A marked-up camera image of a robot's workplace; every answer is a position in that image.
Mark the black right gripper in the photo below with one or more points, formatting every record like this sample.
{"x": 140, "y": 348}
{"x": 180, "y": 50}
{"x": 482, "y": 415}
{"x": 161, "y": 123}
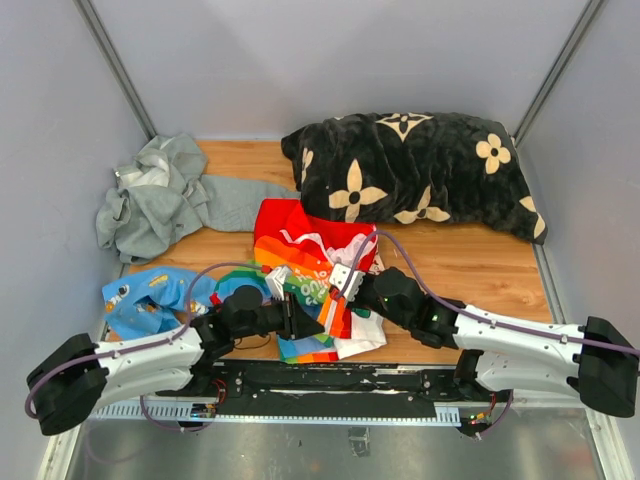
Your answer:
{"x": 368, "y": 277}

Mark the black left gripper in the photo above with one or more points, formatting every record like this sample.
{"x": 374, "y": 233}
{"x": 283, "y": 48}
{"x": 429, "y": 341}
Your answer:
{"x": 296, "y": 319}

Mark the rainbow white zip jacket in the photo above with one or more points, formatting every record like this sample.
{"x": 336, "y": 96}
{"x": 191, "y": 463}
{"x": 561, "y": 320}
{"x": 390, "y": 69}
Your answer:
{"x": 285, "y": 235}

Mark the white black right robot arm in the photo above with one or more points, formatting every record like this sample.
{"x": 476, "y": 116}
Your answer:
{"x": 592, "y": 362}

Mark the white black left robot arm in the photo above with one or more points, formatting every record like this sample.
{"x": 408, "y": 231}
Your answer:
{"x": 125, "y": 365}

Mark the grey zip hoodie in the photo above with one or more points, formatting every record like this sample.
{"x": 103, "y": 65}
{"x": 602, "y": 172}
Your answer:
{"x": 164, "y": 195}

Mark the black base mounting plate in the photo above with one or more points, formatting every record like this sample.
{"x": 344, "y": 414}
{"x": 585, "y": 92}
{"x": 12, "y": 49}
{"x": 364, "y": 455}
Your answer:
{"x": 331, "y": 390}

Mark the black floral plush pillow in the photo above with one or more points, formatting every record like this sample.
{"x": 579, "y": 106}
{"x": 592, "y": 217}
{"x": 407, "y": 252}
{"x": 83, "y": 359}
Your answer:
{"x": 404, "y": 167}

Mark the blue cartoon print garment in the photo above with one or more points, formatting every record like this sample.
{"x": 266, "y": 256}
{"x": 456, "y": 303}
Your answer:
{"x": 146, "y": 303}

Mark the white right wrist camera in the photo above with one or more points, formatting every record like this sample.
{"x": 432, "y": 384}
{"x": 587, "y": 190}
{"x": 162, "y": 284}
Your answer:
{"x": 346, "y": 280}

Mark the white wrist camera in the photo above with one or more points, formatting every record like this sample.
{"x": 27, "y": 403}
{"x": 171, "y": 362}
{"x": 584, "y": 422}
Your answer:
{"x": 276, "y": 280}
{"x": 346, "y": 280}

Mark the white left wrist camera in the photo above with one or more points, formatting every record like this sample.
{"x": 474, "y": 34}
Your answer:
{"x": 276, "y": 280}

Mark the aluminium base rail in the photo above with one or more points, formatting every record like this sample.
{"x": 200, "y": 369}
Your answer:
{"x": 200, "y": 410}

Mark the right grey metal frame post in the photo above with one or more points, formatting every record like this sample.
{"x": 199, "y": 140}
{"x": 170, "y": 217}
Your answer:
{"x": 578, "y": 33}

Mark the grey metal frame post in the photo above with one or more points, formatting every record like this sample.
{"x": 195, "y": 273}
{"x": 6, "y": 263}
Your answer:
{"x": 578, "y": 33}
{"x": 105, "y": 44}

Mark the left grey metal frame post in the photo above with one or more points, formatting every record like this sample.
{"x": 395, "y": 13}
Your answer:
{"x": 105, "y": 44}

